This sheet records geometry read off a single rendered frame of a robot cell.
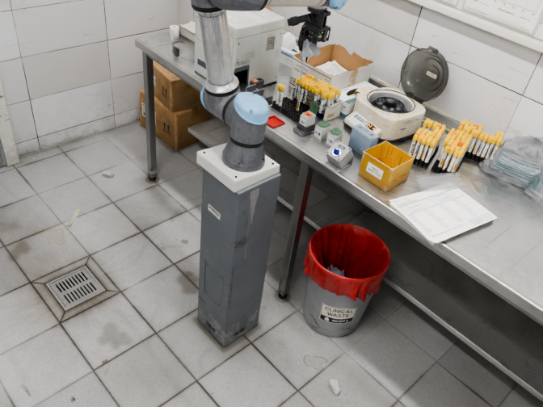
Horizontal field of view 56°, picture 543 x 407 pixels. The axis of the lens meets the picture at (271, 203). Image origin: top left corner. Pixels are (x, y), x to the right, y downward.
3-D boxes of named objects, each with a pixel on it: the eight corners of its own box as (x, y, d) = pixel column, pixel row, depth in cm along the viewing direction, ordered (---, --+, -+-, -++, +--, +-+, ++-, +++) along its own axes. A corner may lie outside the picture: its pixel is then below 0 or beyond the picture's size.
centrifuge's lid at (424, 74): (411, 37, 210) (423, 37, 215) (389, 93, 224) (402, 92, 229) (451, 58, 197) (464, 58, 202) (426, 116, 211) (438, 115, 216)
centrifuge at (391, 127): (335, 120, 216) (342, 94, 208) (386, 107, 231) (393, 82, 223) (374, 149, 202) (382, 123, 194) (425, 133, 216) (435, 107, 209)
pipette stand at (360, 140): (344, 148, 200) (350, 127, 193) (356, 144, 203) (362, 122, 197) (362, 162, 194) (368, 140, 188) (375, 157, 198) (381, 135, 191)
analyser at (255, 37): (193, 71, 237) (194, 5, 218) (238, 59, 253) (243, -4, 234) (236, 98, 221) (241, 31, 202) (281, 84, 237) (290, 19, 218)
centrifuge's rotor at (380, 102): (360, 110, 214) (364, 94, 210) (387, 102, 222) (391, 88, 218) (386, 127, 205) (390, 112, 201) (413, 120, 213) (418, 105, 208)
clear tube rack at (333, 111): (289, 102, 224) (291, 87, 220) (305, 96, 230) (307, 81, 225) (323, 123, 213) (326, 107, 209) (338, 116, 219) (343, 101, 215)
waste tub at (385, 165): (356, 174, 187) (362, 151, 181) (379, 162, 195) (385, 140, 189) (385, 193, 180) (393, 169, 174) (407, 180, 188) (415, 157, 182)
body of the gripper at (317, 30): (314, 46, 186) (321, 13, 178) (297, 38, 190) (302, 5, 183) (328, 42, 190) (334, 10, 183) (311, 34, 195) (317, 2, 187)
